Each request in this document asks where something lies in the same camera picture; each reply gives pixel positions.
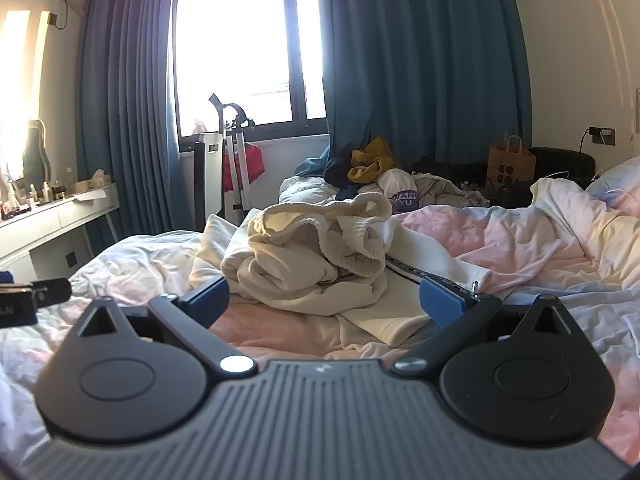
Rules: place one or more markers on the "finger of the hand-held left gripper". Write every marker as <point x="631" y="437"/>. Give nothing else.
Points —
<point x="52" y="291"/>
<point x="5" y="278"/>

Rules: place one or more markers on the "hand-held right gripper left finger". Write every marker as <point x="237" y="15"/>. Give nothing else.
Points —
<point x="207" y="301"/>

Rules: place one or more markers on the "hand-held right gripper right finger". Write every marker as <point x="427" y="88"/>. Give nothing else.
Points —
<point x="442" y="304"/>

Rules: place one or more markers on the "cream zip hoodie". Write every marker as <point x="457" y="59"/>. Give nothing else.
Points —
<point x="417" y="255"/>

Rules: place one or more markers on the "white vanity desk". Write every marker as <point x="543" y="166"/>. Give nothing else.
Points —
<point x="50" y="220"/>

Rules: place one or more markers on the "row of cosmetic bottles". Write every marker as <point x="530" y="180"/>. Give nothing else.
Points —
<point x="35" y="197"/>

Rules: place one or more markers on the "grey crumpled garment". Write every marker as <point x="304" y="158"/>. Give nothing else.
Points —
<point x="445" y="190"/>

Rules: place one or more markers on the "tissue box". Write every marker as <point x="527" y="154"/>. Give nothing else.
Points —
<point x="97" y="182"/>

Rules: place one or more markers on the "white garment purple print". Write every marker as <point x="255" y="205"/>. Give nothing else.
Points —
<point x="400" y="190"/>

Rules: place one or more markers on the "pastel tie-dye duvet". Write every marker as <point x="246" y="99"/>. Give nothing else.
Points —
<point x="550" y="245"/>

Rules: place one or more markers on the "white slim appliance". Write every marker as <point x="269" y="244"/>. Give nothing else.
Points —
<point x="210" y="175"/>

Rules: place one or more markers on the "wavy-edged table mirror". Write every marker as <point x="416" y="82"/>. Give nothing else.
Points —
<point x="36" y="155"/>

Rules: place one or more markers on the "black bag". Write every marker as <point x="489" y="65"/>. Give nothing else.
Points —
<point x="510" y="195"/>

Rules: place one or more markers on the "metal folding rack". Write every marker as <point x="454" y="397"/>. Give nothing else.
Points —
<point x="235" y="160"/>

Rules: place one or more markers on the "red garment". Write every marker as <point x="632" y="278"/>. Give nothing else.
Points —
<point x="253" y="160"/>

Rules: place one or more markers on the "white puffy comforter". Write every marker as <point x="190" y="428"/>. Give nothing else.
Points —
<point x="305" y="187"/>

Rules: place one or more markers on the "brown paper bag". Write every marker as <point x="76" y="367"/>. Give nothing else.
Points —
<point x="510" y="165"/>

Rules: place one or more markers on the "dark navy garment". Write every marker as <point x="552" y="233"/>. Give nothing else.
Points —
<point x="340" y="167"/>

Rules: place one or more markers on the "blue curtain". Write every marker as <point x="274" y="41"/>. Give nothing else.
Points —
<point x="425" y="60"/>
<point x="125" y="110"/>

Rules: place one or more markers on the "pastel tie-dye pillow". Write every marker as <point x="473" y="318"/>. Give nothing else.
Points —
<point x="617" y="185"/>

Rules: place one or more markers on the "dark-framed window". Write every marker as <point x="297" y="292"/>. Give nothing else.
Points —
<point x="230" y="35"/>

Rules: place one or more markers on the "wall socket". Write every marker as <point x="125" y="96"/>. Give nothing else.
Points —
<point x="606" y="136"/>

